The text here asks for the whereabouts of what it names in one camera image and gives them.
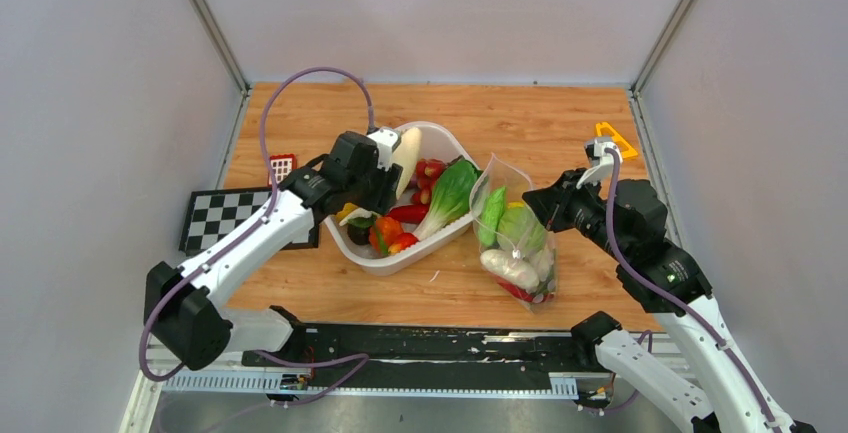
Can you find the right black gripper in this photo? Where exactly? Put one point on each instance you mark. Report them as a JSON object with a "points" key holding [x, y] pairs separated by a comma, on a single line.
{"points": [[550, 203]]}

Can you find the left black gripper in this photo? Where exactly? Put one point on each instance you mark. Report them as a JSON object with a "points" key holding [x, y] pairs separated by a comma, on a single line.
{"points": [[385, 197]]}

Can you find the green toy cabbage head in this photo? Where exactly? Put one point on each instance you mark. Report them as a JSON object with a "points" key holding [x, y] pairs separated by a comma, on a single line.
{"points": [[519, 228]]}

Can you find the long white toy radish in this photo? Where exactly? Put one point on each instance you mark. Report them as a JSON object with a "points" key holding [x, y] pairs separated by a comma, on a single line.
{"points": [[406, 156]]}

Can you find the clear pink zip bag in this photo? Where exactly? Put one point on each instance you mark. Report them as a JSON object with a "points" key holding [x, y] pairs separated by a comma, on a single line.
{"points": [[515, 249]]}

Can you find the small green toy vegetable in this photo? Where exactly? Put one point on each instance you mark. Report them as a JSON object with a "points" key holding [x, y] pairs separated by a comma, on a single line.
{"points": [[493, 209]]}

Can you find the white plastic basket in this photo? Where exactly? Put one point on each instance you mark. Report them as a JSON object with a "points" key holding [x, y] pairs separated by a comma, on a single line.
{"points": [[438, 143]]}

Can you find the red toy tomato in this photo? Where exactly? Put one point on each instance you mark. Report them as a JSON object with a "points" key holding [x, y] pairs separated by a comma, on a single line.
{"points": [[523, 295], [402, 242]]}

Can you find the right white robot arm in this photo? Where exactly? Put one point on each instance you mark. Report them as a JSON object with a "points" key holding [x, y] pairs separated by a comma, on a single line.
{"points": [[630, 225]]}

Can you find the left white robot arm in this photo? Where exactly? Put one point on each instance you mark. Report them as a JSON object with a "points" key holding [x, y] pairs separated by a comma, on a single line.
{"points": [[185, 306]]}

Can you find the yellow toy lemon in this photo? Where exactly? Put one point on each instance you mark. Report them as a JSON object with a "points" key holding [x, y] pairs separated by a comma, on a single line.
{"points": [[346, 210]]}

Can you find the orange toy pumpkin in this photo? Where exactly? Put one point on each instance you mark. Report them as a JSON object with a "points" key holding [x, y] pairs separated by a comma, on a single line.
{"points": [[383, 234]]}

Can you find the long red toy pepper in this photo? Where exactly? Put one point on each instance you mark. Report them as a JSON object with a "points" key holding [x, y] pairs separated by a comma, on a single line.
{"points": [[410, 214]]}

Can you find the dark toy avocado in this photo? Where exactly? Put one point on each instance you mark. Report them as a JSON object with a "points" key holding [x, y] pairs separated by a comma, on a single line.
{"points": [[359, 235]]}

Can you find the red toy strawberries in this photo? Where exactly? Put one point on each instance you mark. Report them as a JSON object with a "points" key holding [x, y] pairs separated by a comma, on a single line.
{"points": [[427, 172]]}

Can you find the green toy bok choy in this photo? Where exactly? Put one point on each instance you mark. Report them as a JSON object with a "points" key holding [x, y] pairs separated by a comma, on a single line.
{"points": [[450, 198]]}

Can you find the red white grid block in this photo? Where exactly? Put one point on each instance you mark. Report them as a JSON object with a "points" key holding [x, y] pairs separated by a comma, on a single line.
{"points": [[282, 165]]}

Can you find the black white checkerboard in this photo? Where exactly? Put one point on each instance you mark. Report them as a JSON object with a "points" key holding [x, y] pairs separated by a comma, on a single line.
{"points": [[213, 214]]}

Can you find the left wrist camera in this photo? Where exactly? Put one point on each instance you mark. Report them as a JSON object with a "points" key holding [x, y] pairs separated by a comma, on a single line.
{"points": [[387, 140]]}

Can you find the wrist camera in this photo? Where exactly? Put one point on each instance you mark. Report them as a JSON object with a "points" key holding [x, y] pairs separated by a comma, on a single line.
{"points": [[387, 140], [602, 153]]}

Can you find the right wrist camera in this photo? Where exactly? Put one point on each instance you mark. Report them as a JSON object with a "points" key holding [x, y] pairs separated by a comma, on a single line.
{"points": [[602, 153]]}

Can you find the yellow plastic triangle frame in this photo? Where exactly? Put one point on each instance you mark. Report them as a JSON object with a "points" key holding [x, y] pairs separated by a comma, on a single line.
{"points": [[605, 129]]}

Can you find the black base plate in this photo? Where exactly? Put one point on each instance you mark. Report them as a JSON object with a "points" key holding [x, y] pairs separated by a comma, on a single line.
{"points": [[434, 359]]}

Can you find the white slotted cable duct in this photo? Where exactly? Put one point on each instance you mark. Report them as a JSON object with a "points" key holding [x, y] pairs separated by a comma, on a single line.
{"points": [[279, 382]]}

